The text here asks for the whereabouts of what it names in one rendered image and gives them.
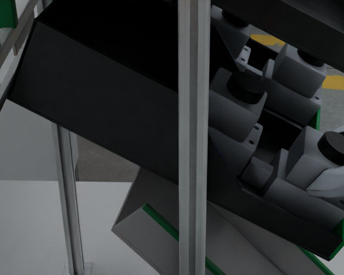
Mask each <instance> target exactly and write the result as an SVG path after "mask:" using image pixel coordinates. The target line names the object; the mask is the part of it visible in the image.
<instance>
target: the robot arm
mask: <svg viewBox="0 0 344 275"><path fill-rule="evenodd" d="M332 131H334V132H337V133H340V134H342V135H343V136H344V125H342V126H340V127H338V128H336V129H334V130H332ZM306 191H307V193H308V196H313V197H322V198H336V197H343V196H344V166H341V167H338V168H331V169H325V170H324V171H323V172H322V173H321V174H320V175H319V176H318V177H317V178H316V179H315V180H314V181H313V182H312V183H311V184H310V185H309V186H308V187H307V188H306Z"/></svg>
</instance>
